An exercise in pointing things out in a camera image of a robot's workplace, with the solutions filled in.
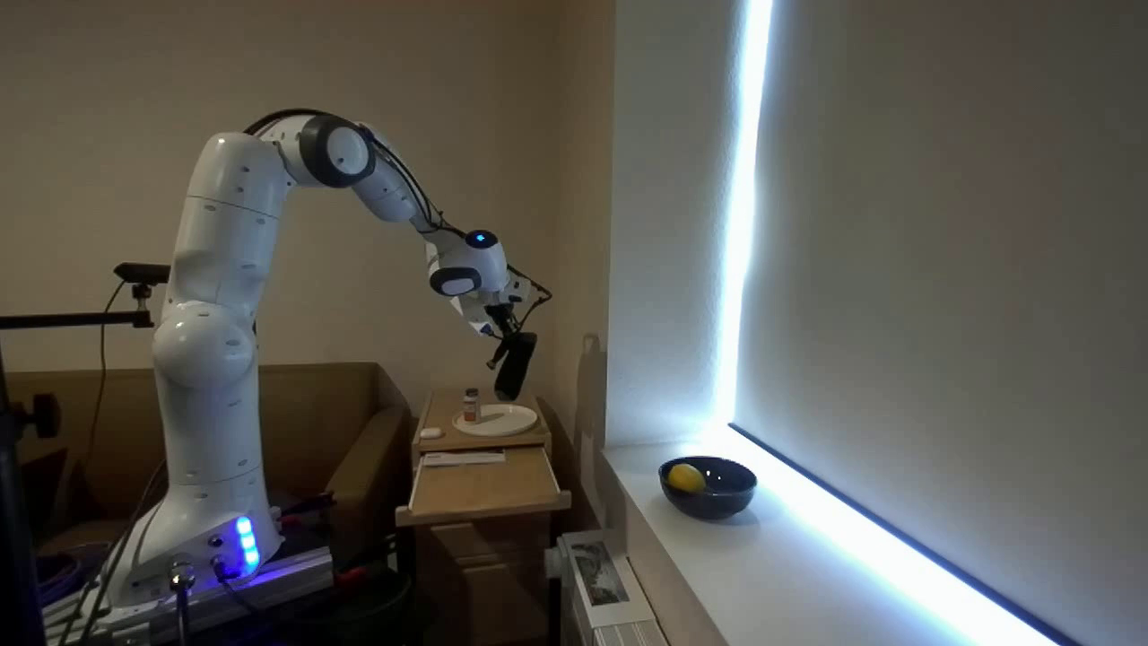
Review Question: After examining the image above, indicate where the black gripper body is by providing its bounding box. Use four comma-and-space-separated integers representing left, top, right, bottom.
490, 318, 540, 370

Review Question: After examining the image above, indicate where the black sock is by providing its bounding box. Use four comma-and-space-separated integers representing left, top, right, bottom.
490, 354, 538, 405

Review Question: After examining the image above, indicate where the yellow lemon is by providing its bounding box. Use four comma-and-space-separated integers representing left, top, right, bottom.
665, 459, 711, 500

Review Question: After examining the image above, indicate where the white round plate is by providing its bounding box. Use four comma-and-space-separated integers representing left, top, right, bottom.
453, 402, 546, 438

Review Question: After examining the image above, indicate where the dark blue bowl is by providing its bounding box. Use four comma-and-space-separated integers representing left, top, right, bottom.
656, 451, 759, 525

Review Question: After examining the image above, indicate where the pull-out wooden shelf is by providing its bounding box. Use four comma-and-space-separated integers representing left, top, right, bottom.
392, 446, 575, 531

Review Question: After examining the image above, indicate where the tan leather armchair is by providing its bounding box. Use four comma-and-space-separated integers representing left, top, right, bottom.
3, 358, 418, 572

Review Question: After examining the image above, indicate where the light wooden side cabinet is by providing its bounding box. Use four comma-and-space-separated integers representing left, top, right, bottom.
409, 386, 561, 646

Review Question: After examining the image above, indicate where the white radiator heater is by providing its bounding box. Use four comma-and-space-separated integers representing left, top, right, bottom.
546, 529, 673, 646

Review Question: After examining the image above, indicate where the white window sill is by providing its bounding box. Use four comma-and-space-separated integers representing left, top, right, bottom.
599, 421, 1043, 646

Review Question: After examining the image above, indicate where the grey window blind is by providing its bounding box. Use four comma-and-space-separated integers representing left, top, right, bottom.
728, 0, 1148, 646

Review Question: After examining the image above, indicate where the black horizontal pole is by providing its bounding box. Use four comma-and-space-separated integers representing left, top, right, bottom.
0, 307, 159, 332

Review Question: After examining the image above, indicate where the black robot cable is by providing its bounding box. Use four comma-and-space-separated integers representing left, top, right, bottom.
244, 106, 556, 317

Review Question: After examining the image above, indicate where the aluminium profile rail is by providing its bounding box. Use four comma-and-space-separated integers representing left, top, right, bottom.
45, 547, 336, 641

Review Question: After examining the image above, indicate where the black camera on pole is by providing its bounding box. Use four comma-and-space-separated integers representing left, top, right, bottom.
111, 258, 173, 304

